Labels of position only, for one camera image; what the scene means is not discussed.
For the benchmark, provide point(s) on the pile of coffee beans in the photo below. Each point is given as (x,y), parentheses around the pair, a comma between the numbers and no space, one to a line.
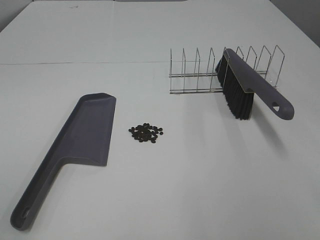
(146,133)

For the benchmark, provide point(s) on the grey plastic dustpan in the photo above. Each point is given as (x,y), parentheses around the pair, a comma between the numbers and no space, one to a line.
(84,139)

